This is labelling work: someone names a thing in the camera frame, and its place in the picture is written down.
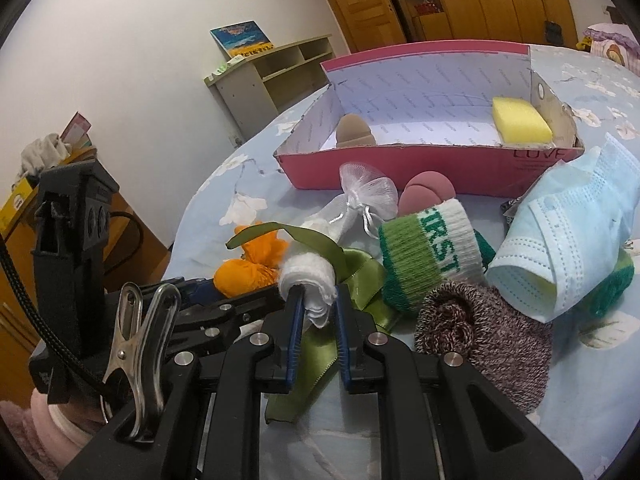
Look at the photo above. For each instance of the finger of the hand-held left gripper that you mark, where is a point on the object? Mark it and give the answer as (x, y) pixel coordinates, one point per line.
(200, 291)
(235, 310)

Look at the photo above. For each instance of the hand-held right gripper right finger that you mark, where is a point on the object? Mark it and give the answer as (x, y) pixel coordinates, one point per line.
(344, 340)

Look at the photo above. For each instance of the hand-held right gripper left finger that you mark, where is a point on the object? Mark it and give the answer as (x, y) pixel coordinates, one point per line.
(296, 332)

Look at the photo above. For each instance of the orange cloth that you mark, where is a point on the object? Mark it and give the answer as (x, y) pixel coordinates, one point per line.
(245, 272)

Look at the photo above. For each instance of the white gauze roll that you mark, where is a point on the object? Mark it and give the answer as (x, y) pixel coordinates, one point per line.
(307, 272)

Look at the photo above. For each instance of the green satin ribbon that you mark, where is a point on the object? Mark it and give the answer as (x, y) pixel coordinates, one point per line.
(365, 270)

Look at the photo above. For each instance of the green white sock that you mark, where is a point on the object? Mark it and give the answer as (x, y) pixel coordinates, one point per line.
(425, 250)
(612, 285)

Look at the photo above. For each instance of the brown knitted sock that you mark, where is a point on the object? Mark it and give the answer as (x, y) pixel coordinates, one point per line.
(500, 350)

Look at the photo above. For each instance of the white mesh pouch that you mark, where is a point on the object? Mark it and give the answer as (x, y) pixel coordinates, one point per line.
(370, 185)

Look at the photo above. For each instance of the pink cardboard box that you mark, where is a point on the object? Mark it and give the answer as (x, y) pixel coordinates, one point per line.
(400, 170)

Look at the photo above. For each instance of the blue face mask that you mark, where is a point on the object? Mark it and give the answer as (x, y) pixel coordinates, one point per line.
(560, 220)

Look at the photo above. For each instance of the wooden desk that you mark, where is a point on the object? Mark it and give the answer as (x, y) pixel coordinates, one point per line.
(15, 280)

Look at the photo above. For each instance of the yellow cardboard box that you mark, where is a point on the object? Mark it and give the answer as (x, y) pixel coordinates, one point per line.
(15, 205)

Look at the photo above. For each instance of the metal spring clip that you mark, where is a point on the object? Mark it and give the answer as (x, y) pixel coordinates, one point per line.
(122, 355)

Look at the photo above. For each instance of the white crumpled cloth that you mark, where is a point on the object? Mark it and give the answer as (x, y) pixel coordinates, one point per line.
(42, 155)

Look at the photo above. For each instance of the pink card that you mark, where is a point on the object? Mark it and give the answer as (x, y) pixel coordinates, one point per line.
(76, 129)

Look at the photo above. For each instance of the pink makeup sponge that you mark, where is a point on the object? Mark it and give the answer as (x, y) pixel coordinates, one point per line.
(425, 187)

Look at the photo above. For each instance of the beige shelf unit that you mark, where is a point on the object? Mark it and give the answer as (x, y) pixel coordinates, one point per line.
(240, 90)

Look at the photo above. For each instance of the beige makeup sponge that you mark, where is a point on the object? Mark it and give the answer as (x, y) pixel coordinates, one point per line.
(352, 132)

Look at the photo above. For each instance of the floral blue bedsheet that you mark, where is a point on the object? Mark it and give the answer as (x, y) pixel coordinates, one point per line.
(590, 370)

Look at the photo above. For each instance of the blue picture book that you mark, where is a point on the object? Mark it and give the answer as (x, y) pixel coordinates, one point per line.
(242, 37)

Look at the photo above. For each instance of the yellow sponge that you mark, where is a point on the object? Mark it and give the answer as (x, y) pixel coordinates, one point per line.
(520, 120)

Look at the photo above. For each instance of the wooden door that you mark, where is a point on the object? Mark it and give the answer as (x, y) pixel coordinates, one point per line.
(360, 5)

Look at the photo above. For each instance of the small black hanging bag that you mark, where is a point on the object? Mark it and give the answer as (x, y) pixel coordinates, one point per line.
(552, 32)

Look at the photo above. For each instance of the purple frilled pillow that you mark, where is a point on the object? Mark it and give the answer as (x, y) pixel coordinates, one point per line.
(612, 47)

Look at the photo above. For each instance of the dark wooden headboard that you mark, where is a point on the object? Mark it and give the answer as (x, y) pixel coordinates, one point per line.
(615, 14)

